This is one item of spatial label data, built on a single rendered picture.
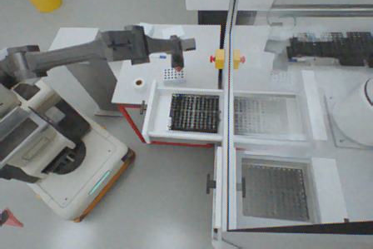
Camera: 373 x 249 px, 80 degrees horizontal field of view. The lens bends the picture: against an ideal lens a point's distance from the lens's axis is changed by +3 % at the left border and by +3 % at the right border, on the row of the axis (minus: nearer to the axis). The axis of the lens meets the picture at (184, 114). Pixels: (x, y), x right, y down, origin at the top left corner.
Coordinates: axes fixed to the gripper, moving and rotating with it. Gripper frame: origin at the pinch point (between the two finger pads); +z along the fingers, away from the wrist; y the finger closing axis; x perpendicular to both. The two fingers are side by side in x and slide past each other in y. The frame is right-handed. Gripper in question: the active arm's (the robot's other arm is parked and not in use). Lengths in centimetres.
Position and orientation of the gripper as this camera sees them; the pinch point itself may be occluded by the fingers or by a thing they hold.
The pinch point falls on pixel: (178, 69)
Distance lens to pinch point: 124.7
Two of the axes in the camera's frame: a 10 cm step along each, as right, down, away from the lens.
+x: -10.0, 0.7, 0.6
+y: -0.3, -8.9, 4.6
